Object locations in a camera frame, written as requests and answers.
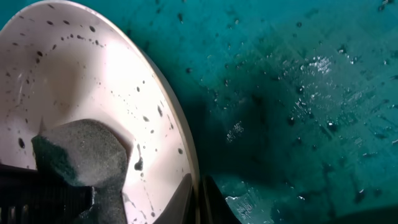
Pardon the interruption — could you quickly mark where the teal grey sponge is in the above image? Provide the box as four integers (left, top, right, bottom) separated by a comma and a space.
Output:
31, 119, 128, 224

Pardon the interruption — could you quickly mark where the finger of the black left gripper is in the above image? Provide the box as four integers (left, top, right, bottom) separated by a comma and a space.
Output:
1, 164, 93, 224

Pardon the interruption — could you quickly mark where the white speckled plate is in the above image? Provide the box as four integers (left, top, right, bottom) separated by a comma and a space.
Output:
1, 1, 200, 223

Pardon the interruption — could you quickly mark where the teal plastic tray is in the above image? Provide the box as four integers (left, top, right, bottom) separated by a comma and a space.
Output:
0, 0, 398, 224

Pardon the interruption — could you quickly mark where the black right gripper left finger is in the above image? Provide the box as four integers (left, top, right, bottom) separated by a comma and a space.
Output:
154, 174, 196, 224

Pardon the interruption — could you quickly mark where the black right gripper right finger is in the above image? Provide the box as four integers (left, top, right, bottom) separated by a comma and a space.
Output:
199, 175, 241, 224

